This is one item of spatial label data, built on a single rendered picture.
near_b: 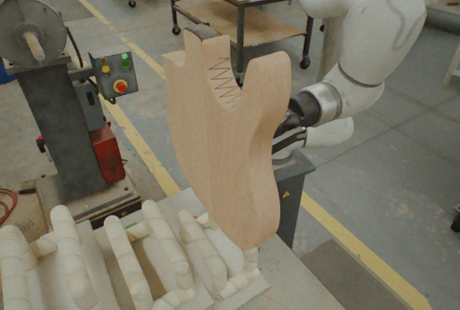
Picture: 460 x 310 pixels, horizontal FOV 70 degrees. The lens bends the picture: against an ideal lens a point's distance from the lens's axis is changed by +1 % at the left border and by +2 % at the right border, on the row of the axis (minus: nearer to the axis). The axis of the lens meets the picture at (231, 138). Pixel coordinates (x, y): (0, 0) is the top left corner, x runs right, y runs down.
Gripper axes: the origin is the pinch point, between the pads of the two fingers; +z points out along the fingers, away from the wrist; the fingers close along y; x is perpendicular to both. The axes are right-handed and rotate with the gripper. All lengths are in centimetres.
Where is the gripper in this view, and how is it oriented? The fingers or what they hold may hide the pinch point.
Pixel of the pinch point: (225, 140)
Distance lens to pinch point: 61.8
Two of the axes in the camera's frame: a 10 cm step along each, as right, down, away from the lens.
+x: -0.1, -7.9, -6.1
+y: -5.4, -5.1, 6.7
